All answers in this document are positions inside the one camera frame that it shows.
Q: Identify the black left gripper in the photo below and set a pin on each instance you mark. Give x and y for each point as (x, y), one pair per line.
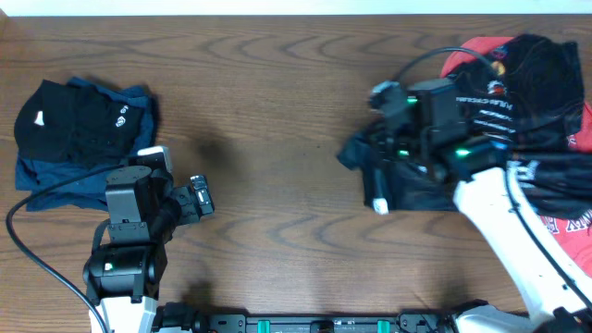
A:
(190, 213)

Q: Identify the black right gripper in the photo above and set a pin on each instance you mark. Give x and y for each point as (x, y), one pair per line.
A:
(383, 154)

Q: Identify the black printed cycling jersey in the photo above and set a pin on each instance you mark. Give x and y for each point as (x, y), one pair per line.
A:
(411, 191)

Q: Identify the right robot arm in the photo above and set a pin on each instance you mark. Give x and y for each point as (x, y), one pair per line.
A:
(513, 222)

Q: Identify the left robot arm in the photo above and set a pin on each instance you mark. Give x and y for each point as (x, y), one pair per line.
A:
(129, 257)

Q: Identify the folded navy blue shirt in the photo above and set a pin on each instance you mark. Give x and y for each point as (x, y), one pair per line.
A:
(59, 184)

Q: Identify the folded black shirt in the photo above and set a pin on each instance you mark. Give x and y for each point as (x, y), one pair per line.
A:
(61, 123)

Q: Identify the red printed t-shirt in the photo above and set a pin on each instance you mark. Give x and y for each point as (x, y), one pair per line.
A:
(571, 231)

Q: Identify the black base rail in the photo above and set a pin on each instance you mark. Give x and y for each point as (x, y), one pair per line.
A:
(300, 324)

